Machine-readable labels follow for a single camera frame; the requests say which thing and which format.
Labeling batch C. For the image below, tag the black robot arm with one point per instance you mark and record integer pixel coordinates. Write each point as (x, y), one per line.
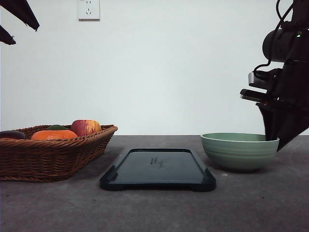
(290, 43)

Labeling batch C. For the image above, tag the orange tangerine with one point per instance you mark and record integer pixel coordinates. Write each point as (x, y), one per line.
(53, 135)

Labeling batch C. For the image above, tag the dark purple fruit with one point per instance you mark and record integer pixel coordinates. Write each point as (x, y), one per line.
(12, 134)

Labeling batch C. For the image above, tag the brown wicker basket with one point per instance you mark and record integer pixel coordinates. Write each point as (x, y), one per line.
(46, 153)

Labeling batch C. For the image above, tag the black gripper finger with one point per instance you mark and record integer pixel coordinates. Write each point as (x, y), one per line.
(5, 36)
(22, 10)

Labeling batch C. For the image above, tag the green ceramic bowl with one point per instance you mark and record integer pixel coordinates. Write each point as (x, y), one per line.
(238, 152)

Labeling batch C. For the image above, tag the white wall socket left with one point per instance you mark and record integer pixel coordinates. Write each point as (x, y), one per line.
(88, 11)

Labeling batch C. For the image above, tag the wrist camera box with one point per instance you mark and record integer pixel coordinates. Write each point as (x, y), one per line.
(269, 80)

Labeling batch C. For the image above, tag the red yellow apple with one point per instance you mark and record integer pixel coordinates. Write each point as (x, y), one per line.
(84, 127)

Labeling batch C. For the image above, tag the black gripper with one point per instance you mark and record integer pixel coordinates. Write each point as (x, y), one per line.
(285, 106)

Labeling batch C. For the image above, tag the dark green fruit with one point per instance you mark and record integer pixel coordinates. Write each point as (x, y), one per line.
(56, 127)

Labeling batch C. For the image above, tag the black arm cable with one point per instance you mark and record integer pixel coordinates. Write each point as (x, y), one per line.
(282, 20)

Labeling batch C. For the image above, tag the dark blue rectangular tray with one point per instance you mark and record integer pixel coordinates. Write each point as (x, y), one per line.
(164, 168)

